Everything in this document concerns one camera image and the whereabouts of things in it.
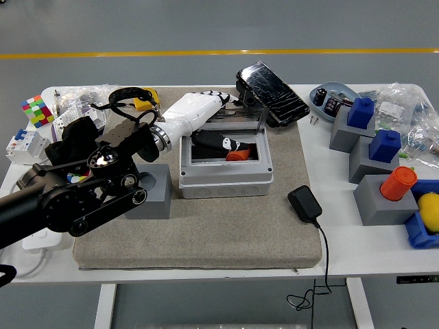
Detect black table control panel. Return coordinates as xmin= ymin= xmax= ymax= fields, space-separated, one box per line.
xmin=396 ymin=275 xmax=439 ymax=285

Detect grey junction box clear lid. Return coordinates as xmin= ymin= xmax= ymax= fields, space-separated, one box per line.
xmin=178 ymin=101 xmax=276 ymax=200

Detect black box with cracked lid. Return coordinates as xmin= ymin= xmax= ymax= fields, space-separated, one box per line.
xmin=235 ymin=61 xmax=311 ymax=129

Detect grey-brown mat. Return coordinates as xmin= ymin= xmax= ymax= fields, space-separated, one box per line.
xmin=72 ymin=85 xmax=324 ymax=272

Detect black adapter cord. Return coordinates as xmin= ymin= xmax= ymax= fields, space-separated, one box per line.
xmin=286 ymin=222 xmax=333 ymax=329

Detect grey block holder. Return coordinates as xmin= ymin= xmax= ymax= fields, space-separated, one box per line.
xmin=329 ymin=105 xmax=377 ymax=154
xmin=348 ymin=136 xmax=401 ymax=184
xmin=353 ymin=174 xmax=420 ymax=227

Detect yellow lemon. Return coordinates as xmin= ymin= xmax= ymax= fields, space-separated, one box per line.
xmin=417 ymin=193 xmax=439 ymax=236

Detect blue-grey tray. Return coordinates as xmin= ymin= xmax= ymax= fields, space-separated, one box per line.
xmin=309 ymin=81 xmax=359 ymax=124

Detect blue plastic bin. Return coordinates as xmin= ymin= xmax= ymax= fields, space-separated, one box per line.
xmin=403 ymin=180 xmax=439 ymax=249

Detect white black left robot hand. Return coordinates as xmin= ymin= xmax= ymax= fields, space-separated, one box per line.
xmin=158 ymin=89 xmax=257 ymax=154

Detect white blue circuit breaker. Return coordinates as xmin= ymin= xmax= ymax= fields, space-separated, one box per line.
xmin=5 ymin=128 xmax=53 ymax=167

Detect large colourful puzzle cube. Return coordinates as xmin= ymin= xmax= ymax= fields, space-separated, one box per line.
xmin=20 ymin=95 xmax=56 ymax=129

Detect black power adapter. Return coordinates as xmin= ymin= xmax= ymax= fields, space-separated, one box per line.
xmin=287 ymin=185 xmax=324 ymax=226

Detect clear plastic bag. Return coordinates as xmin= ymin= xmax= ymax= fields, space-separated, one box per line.
xmin=53 ymin=84 xmax=119 ymax=142

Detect white table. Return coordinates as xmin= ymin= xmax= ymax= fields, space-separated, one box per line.
xmin=0 ymin=84 xmax=439 ymax=329

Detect yellow tape measure with strap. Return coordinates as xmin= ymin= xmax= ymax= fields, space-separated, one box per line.
xmin=90 ymin=88 xmax=161 ymax=112

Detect black capacitor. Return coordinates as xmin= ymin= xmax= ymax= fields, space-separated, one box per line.
xmin=325 ymin=95 xmax=342 ymax=114
xmin=313 ymin=87 xmax=329 ymax=107

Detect blue block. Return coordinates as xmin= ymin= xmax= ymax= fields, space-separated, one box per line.
xmin=368 ymin=129 xmax=403 ymax=164
xmin=346 ymin=97 xmax=376 ymax=130

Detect clear bags of parts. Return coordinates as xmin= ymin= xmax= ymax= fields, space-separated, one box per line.
xmin=359 ymin=82 xmax=439 ymax=169

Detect grey block with round hole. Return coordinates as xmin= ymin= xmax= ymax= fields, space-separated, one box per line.
xmin=124 ymin=163 xmax=173 ymax=221

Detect white power strip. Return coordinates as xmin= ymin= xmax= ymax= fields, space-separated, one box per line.
xmin=22 ymin=226 xmax=64 ymax=255

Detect black cloth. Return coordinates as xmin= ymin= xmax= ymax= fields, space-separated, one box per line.
xmin=44 ymin=116 xmax=104 ymax=169

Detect small colourful puzzle cube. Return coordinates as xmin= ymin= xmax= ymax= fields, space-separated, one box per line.
xmin=66 ymin=172 xmax=91 ymax=184

